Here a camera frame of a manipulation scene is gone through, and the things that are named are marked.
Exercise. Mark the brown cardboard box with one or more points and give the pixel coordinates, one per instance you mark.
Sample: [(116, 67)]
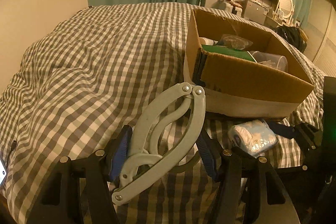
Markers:
[(241, 88)]

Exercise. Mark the white tape roll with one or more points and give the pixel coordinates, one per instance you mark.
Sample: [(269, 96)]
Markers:
[(278, 62)]

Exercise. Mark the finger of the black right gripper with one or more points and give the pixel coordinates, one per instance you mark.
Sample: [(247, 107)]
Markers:
[(310, 173), (305, 135)]

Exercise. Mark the white oval vanity mirror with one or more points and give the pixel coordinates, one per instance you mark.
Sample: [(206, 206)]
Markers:
[(285, 8)]

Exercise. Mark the black bag on chair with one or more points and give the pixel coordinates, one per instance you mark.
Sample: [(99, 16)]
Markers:
[(292, 36)]

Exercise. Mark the white smartphone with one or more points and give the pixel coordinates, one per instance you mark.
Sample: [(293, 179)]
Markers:
[(3, 172)]

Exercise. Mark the white ointment tube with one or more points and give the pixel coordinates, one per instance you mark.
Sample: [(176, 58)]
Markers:
[(207, 41)]

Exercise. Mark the white sliding wardrobe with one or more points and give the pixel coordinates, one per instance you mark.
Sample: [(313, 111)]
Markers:
[(321, 32)]

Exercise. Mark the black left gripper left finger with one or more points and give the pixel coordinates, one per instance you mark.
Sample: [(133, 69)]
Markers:
[(59, 200)]

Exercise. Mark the blue white tissue pack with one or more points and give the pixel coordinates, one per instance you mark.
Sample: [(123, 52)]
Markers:
[(253, 137)]

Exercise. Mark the grey white checkered bedspread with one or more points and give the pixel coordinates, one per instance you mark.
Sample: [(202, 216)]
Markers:
[(92, 74)]

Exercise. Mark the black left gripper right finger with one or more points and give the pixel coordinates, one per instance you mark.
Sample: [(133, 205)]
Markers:
[(244, 179)]

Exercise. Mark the white green medicine box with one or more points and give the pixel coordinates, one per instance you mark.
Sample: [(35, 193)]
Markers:
[(229, 52)]

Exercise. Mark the white folding clothes hanger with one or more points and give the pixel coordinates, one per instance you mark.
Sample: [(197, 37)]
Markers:
[(146, 163)]

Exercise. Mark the grey mini fridge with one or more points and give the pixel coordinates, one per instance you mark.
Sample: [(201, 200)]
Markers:
[(255, 12)]

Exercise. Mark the clear plastic bag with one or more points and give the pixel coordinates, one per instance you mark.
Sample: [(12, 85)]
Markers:
[(234, 42)]

